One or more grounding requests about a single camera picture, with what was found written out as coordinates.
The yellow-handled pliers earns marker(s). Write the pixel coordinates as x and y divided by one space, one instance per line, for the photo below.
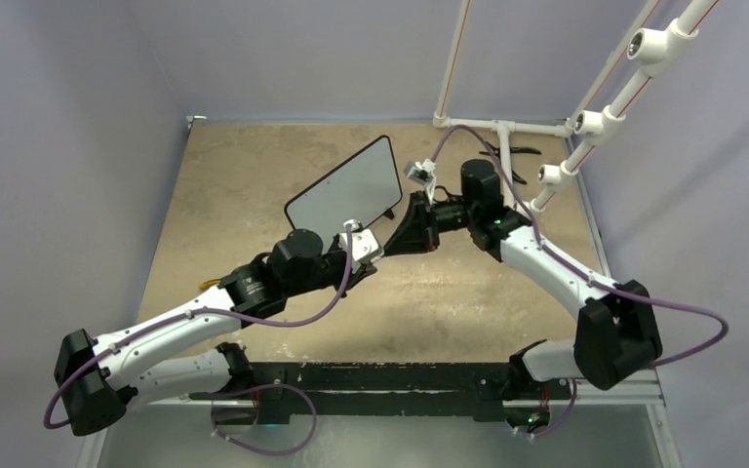
208 284

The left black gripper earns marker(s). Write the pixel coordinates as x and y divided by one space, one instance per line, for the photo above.
352 278

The small black-framed whiteboard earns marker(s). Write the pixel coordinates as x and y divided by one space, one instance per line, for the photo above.
364 187

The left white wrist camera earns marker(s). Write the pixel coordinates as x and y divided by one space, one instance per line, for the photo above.
360 244

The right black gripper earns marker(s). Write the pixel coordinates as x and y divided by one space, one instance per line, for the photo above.
419 230

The white PVC pipe frame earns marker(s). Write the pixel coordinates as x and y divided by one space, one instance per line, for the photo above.
652 50

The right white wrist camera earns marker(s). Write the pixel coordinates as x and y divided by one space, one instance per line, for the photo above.
423 173

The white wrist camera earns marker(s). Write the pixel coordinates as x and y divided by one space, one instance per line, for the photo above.
423 173
360 244

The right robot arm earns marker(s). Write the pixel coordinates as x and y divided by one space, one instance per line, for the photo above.
616 331

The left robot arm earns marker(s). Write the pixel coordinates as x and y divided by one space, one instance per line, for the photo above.
100 378

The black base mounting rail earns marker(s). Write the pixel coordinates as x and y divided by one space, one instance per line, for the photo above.
484 392

